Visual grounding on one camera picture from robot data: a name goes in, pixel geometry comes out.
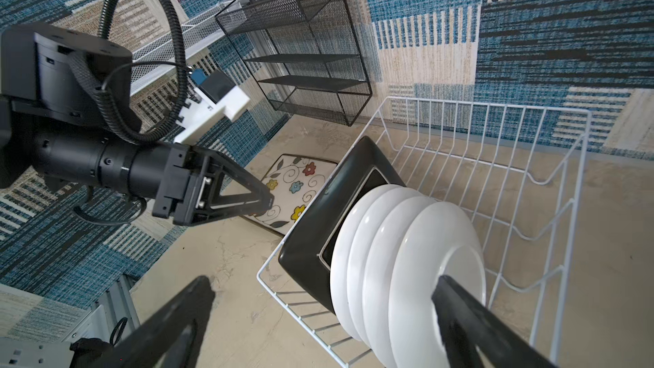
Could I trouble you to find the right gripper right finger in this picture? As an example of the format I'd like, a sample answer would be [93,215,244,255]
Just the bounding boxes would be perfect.
[432,275,553,367]

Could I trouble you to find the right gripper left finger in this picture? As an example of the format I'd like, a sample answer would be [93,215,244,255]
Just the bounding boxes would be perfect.
[92,275,216,367]

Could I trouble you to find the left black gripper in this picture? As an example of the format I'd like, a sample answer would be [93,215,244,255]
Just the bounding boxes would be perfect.
[152,143,274,227]

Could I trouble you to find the square floral plate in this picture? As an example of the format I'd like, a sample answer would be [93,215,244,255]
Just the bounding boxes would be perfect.
[245,154,338,235]
[279,136,405,311]

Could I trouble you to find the white round plate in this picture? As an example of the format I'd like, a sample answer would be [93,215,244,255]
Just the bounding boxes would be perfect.
[330,184,400,342]
[347,187,421,345]
[363,195,437,367]
[388,202,486,367]

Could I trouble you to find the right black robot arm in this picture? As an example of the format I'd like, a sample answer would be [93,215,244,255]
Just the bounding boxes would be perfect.
[70,276,552,367]

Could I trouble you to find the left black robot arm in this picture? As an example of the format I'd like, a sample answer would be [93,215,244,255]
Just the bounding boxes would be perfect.
[1,22,274,226]

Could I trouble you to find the black mesh shelf unit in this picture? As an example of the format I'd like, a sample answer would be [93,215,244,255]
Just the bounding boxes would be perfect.
[215,0,372,126]

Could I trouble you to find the aluminium front rail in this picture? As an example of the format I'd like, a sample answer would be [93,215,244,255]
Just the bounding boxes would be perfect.
[1,274,140,367]

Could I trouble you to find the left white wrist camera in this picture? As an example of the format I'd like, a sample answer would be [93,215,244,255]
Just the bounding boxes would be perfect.
[174,69,250,145]

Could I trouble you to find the white wire wall basket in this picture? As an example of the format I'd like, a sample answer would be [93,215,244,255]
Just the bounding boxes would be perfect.
[129,0,251,95]

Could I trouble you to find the white wire dish rack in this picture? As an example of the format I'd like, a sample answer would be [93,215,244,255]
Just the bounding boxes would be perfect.
[256,97,592,367]

